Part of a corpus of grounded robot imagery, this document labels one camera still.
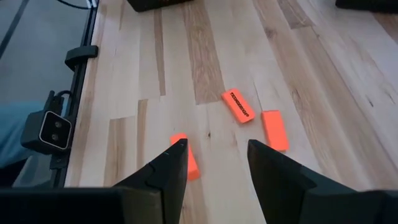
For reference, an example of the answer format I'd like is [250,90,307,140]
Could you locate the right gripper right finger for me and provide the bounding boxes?
[247,139,398,224]

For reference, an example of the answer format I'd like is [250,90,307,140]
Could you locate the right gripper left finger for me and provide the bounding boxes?
[0,138,189,224]

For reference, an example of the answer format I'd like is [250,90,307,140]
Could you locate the orange rectangular eraser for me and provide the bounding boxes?
[221,88,256,124]
[260,110,290,152]
[169,133,201,181]

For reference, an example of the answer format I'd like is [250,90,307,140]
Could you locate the black table-level camera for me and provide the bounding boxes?
[20,90,77,156]

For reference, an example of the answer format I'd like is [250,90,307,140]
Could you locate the black aluminium rig frame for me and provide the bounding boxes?
[49,0,100,189]

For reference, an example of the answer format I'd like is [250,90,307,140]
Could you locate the black frame clamp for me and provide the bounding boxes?
[64,45,100,72]

